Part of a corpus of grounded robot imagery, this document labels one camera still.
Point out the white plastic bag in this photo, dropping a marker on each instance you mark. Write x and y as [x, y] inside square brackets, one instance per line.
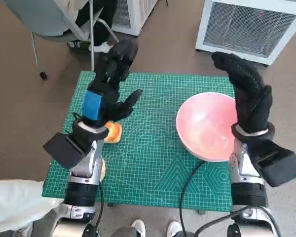
[14, 205]

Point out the large white mesh-fronted machine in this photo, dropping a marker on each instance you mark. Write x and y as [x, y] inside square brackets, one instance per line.
[249, 27]

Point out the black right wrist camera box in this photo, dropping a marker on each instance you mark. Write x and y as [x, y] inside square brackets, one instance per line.
[278, 163]

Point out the green cutting mat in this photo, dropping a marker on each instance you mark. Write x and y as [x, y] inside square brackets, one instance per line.
[148, 148]

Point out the pink bowl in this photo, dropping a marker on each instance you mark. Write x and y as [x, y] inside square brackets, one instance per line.
[202, 123]

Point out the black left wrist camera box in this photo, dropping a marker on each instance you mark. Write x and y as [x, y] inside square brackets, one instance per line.
[64, 150]

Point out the white mesh-sided cabinet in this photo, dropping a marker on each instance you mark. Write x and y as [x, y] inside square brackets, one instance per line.
[138, 14]

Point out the long toy bread loaf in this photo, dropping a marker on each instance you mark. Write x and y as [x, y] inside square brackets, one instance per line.
[114, 134]

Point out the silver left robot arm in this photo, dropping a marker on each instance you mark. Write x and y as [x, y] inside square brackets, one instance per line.
[84, 170]

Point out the grey office chair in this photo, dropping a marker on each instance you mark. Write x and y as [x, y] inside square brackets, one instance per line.
[39, 19]

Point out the person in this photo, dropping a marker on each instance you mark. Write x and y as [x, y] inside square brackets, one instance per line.
[98, 27]

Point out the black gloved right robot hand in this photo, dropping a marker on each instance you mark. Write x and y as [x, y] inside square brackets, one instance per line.
[249, 98]

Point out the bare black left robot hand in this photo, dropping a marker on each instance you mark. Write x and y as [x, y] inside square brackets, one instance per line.
[109, 74]

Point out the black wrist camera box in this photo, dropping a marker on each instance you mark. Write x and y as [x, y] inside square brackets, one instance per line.
[278, 163]
[64, 150]

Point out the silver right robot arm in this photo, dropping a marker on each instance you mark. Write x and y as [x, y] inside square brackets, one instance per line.
[246, 195]

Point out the round toy bread bun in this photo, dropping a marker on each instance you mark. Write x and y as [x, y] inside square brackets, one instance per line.
[103, 170]

